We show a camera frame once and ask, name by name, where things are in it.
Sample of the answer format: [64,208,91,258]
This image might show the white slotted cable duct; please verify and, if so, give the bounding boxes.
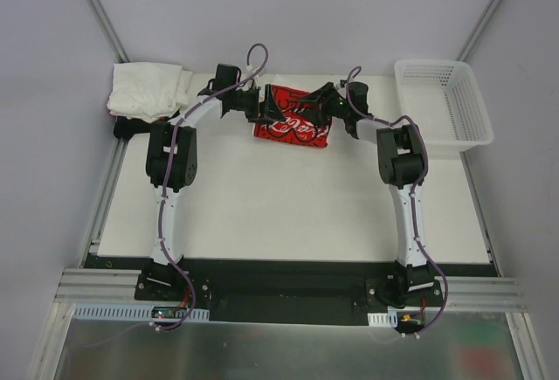
[367,310,425,328]
[73,304,210,323]

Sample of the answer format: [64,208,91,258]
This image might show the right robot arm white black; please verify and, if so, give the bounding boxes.
[297,80,436,308]

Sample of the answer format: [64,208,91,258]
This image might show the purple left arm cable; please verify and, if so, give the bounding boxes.
[156,43,268,311]

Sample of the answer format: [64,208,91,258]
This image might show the white slotted cable duct left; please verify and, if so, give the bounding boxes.
[73,304,210,323]

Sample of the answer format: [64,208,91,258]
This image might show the aluminium frame post left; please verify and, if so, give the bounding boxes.
[85,0,130,64]

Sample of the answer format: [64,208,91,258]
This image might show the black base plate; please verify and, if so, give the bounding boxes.
[133,257,445,324]

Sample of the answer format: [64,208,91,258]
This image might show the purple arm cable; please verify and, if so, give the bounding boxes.
[156,43,268,311]
[344,65,449,331]

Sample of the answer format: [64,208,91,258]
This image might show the aluminium frame post right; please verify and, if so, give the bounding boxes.
[456,0,505,63]

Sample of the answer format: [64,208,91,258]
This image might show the white t shirt red print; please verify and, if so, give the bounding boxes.
[252,75,332,149]

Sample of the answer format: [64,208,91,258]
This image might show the black t shirt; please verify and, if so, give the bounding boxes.
[113,117,163,141]

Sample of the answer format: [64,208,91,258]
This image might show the aluminium frame post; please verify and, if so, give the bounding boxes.
[456,0,505,63]
[85,0,130,64]

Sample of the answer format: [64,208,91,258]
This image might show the aluminium side rail right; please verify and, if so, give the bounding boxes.
[459,152,501,276]

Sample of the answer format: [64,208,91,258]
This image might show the white plastic basket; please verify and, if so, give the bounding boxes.
[394,59,494,159]

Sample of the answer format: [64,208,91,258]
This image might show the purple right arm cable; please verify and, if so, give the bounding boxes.
[344,65,449,331]

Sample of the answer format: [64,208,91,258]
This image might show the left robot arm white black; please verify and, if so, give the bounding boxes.
[141,64,285,301]

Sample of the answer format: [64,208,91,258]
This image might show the aluminium front rail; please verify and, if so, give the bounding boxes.
[55,269,528,313]

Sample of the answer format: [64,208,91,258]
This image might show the white slotted cable duct right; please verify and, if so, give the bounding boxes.
[367,310,425,328]

